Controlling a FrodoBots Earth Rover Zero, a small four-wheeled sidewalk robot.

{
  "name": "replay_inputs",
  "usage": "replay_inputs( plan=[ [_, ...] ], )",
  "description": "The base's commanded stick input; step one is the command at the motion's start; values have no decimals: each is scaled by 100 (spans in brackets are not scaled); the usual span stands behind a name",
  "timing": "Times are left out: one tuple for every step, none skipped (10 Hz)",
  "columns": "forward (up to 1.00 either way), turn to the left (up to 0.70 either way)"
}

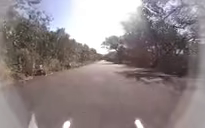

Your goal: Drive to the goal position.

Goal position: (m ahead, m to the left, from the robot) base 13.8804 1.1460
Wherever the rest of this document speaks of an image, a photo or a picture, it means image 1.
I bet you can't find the robot's own part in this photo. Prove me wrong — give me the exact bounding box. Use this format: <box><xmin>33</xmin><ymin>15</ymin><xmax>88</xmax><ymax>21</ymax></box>
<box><xmin>134</xmin><ymin>118</ymin><xmax>145</xmax><ymax>128</ymax></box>
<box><xmin>62</xmin><ymin>119</ymin><xmax>72</xmax><ymax>128</ymax></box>

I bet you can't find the broad-crowned tree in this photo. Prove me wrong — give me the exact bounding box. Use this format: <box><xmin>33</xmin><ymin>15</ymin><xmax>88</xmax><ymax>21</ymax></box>
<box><xmin>101</xmin><ymin>34</ymin><xmax>125</xmax><ymax>63</ymax></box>

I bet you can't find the grey asphalt road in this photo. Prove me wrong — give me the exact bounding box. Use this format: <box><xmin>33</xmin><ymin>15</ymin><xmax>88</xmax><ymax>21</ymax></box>
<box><xmin>9</xmin><ymin>59</ymin><xmax>192</xmax><ymax>128</ymax></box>

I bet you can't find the row of roadside trees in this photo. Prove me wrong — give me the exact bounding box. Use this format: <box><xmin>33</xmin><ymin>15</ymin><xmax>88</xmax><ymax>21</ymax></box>
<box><xmin>0</xmin><ymin>0</ymin><xmax>103</xmax><ymax>80</ymax></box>
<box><xmin>120</xmin><ymin>0</ymin><xmax>205</xmax><ymax>76</ymax></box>

